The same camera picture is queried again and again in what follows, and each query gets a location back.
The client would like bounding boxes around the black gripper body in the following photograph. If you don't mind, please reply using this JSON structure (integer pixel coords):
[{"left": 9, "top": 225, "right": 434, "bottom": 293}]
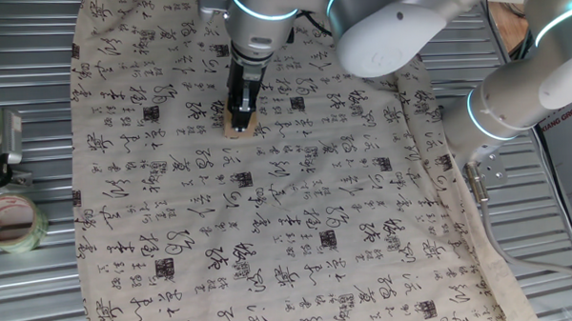
[{"left": 225, "top": 55, "right": 272, "bottom": 97}]

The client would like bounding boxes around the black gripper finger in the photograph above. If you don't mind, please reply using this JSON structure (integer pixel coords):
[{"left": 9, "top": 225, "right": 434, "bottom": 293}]
[
  {"left": 224, "top": 78, "right": 237, "bottom": 114},
  {"left": 230, "top": 80, "right": 257, "bottom": 133}
]

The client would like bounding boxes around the small wooden block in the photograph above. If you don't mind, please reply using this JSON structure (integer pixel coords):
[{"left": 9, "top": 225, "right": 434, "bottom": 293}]
[{"left": 222, "top": 99, "right": 261, "bottom": 140}]

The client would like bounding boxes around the beige calligraphy print cloth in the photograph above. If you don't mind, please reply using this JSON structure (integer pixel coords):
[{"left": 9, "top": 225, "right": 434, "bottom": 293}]
[{"left": 65, "top": 0, "right": 541, "bottom": 321}]

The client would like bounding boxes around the clear packing tape roll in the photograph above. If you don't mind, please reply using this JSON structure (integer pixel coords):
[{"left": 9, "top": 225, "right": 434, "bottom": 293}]
[{"left": 0, "top": 191, "right": 51, "bottom": 255}]

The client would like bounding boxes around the brown wooden board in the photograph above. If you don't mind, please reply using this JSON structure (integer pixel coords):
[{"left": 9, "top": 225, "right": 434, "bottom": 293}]
[{"left": 485, "top": 0, "right": 543, "bottom": 54}]

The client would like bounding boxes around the cardboard box with print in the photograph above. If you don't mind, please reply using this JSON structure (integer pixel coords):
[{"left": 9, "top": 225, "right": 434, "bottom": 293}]
[{"left": 534, "top": 97, "right": 572, "bottom": 276}]

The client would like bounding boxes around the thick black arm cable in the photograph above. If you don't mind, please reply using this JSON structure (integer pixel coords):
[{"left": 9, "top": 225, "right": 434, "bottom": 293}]
[{"left": 285, "top": 9, "right": 336, "bottom": 45}]

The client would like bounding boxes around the silver exterior camera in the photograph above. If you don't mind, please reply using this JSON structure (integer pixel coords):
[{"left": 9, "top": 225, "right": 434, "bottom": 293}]
[{"left": 0, "top": 108, "right": 25, "bottom": 166}]

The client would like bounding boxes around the grey cable with metal connector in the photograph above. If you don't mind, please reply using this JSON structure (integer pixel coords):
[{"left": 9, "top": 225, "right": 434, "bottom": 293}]
[{"left": 462, "top": 158, "right": 572, "bottom": 296}]

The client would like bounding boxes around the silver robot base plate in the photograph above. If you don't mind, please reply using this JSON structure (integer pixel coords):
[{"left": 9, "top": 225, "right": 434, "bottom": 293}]
[{"left": 460, "top": 145, "right": 508, "bottom": 190}]

